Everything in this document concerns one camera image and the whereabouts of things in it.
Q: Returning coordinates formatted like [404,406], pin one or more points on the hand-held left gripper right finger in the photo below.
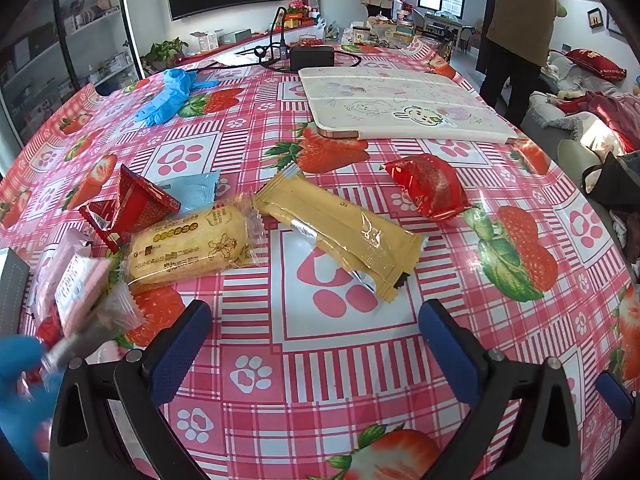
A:
[450,347]

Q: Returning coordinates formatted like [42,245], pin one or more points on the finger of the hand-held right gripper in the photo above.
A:
[615,396]

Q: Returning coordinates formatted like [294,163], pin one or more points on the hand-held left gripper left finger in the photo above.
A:
[180,347]

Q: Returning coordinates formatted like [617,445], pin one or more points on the clear seaweed roll packet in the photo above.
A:
[107,317]

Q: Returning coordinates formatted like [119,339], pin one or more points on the pink snack packet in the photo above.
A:
[80,285]

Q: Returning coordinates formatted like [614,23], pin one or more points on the red triangular snack packet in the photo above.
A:
[142,200]

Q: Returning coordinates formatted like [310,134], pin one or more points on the shiny red snack packet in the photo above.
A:
[430,185]

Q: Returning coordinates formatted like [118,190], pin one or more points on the yellow cake packet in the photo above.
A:
[185,250]

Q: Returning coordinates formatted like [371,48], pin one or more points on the strawberry print tablecloth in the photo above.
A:
[325,370]

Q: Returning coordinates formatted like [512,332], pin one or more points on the white pink-edged snack packet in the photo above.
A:
[45,265]

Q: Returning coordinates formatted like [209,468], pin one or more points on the light blue snack packet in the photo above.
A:
[197,190]

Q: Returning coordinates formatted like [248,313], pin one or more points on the tan long snack packet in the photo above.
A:
[340,220]

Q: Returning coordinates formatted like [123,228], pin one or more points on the black bag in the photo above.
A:
[617,180]

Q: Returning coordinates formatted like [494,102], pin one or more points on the blue glove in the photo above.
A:
[182,79]
[160,105]

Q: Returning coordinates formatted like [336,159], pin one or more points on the pink blanket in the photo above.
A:
[615,110]

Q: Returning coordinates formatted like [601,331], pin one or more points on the grey sofa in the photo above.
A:
[567,79]

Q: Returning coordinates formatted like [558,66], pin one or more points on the potted plant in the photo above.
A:
[167,52]

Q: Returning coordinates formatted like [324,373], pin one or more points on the white carton box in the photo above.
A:
[206,40]

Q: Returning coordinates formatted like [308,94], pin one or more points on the grey green box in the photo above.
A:
[235,36]

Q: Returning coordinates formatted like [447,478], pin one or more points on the red pillow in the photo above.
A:
[595,62]

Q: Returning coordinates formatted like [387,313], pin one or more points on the white snack jar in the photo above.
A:
[360,34]

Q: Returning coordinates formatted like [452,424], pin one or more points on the glass display cabinet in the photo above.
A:
[95,25]

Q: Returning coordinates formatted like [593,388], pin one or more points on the red gift box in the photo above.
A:
[297,21]

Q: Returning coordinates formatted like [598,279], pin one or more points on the pink flower pot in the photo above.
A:
[297,7]

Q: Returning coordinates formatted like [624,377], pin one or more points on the picture frame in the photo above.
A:
[614,23]
[594,17]

